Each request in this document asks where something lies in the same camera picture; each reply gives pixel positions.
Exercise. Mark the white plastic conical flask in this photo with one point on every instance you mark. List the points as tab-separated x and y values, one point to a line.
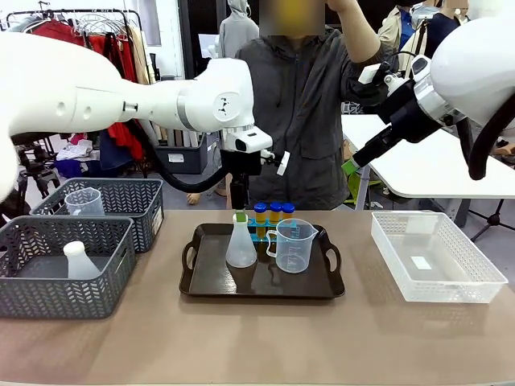
240	251
80	263

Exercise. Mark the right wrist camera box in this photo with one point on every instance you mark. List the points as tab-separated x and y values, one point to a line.
421	68

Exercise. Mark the person's left hand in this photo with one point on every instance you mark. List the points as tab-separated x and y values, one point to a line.
341	4

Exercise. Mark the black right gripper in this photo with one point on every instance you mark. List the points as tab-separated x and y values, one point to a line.
402	116

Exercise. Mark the white background table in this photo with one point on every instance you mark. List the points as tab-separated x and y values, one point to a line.
422	169

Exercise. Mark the grey basket holding flasks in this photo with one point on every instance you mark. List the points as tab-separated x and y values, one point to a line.
60	293

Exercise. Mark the clear plastic measuring beaker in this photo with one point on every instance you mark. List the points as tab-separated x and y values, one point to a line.
293	249
84	203

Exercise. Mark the grey basket holding beakers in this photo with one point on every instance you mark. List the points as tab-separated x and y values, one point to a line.
128	205

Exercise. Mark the yellow liquid tube blue cap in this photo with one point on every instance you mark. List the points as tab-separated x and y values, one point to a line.
260	213
275	212
288	211

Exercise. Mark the white block on gripper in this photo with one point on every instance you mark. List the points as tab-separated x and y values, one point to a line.
368	74
283	164

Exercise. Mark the dark brown serving tray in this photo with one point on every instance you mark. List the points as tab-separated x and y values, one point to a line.
261	281

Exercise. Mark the black stand tripod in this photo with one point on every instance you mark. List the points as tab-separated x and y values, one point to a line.
493	219

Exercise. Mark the red hanging garments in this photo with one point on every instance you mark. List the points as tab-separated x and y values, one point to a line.
120	60

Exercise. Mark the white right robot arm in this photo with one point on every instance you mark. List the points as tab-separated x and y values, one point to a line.
475	52

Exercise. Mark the person's left forearm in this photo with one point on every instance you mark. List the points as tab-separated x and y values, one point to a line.
358	32

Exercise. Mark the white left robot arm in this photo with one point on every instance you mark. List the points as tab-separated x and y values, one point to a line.
80	100

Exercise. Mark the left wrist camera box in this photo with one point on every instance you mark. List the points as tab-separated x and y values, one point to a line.
253	140

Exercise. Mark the white label sticker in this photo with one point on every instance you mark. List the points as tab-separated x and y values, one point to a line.
421	262

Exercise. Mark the grey storage bin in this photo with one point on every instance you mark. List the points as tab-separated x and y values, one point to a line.
183	157

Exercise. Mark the white perforated plastic basket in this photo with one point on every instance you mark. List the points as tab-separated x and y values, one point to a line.
438	261

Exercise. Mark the green chair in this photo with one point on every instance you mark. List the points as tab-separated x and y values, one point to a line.
362	187

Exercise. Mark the blue test tube rack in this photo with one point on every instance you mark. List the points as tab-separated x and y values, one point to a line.
261	233

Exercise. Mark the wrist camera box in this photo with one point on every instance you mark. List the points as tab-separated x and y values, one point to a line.
253	140
421	68

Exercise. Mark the mannequin in grey hoodie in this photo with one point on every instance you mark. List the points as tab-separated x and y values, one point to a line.
237	32

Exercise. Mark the metal clothes rack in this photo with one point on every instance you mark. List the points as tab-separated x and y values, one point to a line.
80	16

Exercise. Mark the white block on right gripper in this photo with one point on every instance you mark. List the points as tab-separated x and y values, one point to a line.
368	74

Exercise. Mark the person in grey jacket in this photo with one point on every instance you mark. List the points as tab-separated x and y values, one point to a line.
306	120

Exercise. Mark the people in background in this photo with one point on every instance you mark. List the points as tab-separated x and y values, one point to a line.
418	24

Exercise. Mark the white block on left gripper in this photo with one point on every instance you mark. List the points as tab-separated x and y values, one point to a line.
283	164

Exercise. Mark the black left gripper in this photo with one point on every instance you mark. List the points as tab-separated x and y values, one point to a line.
240	163

